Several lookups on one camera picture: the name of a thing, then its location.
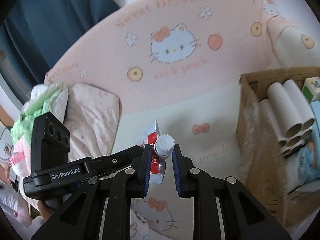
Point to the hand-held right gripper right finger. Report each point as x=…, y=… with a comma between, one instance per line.
x=176, y=170

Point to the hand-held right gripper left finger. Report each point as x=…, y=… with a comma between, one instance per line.
x=147, y=170

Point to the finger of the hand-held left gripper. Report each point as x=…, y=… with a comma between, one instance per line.
x=112, y=161

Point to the red white toothpaste tube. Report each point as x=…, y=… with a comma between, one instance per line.
x=163, y=145

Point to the cardboard box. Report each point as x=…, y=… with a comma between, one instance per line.
x=260, y=155

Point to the stack of white tubes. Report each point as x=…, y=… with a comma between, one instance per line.
x=287, y=105

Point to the person's left hand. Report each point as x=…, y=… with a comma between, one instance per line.
x=46, y=211

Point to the pink white cloth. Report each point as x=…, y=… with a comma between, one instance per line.
x=20, y=160

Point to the cream cartoon print pillow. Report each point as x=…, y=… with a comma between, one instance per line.
x=92, y=115

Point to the green white clothes pile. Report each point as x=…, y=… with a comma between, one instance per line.
x=37, y=105

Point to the pink printed blanket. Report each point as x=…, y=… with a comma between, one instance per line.
x=200, y=100

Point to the blue curtain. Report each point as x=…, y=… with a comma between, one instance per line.
x=50, y=30

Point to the blue white plastic pack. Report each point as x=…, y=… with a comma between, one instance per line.
x=305, y=162

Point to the light blue flat box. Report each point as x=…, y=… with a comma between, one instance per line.
x=316, y=115

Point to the green white small carton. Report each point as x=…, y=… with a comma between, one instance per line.
x=311, y=87

